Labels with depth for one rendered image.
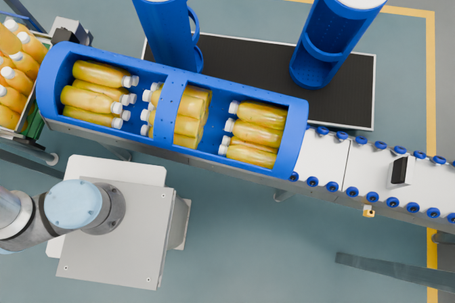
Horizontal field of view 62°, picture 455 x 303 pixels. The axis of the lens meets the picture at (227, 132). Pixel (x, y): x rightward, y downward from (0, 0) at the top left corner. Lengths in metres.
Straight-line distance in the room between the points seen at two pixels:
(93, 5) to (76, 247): 2.08
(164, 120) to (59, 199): 0.41
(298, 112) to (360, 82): 1.37
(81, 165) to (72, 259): 0.29
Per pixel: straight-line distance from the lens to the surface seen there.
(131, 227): 1.16
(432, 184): 1.64
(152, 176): 1.23
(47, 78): 1.34
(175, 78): 1.24
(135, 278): 1.16
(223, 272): 2.36
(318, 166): 1.49
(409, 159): 1.44
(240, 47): 2.49
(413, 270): 1.57
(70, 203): 0.97
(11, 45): 1.45
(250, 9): 2.81
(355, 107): 2.47
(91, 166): 1.29
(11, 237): 1.00
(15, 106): 1.61
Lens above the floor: 2.35
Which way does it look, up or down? 75 degrees down
